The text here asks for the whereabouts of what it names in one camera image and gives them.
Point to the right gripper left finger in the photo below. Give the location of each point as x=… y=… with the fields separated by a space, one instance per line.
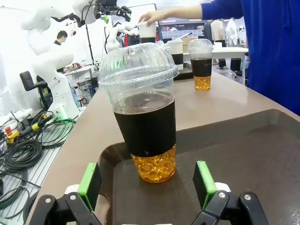
x=91 y=185

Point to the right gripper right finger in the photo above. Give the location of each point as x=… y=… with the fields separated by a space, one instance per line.
x=204 y=185

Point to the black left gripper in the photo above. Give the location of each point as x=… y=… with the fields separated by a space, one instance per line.
x=106 y=7

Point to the white paper cup black sleeve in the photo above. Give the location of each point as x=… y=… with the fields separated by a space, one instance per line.
x=175 y=50
x=147 y=30

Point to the clear dome-lid iced coffee cup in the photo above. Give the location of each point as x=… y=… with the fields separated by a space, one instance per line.
x=201 y=68
x=145 y=131

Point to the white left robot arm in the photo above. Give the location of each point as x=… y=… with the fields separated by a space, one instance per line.
x=51 y=61

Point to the person's right forearm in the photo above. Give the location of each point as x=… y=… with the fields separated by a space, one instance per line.
x=182 y=11

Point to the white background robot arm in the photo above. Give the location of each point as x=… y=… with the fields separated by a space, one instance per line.
x=112 y=37

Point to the dark brown serving tray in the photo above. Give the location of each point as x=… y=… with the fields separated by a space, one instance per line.
x=186 y=73
x=234 y=164

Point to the person's right hand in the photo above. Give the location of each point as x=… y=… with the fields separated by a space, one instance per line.
x=152 y=17

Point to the background person black hair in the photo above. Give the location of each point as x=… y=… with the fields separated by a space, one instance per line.
x=61 y=36

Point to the cluttered white workbench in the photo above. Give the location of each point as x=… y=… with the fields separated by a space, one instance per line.
x=82 y=72

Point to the brown cardboard box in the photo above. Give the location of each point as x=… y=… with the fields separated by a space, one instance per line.
x=188 y=43

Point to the yellow emergency stop button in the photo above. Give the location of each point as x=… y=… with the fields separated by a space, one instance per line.
x=11 y=136

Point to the black office chair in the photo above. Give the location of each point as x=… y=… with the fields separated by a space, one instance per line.
x=28 y=80

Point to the white side table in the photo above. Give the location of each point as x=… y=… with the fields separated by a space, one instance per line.
x=229 y=51

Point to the person in blue hoodie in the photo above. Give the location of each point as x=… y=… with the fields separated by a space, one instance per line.
x=269 y=58

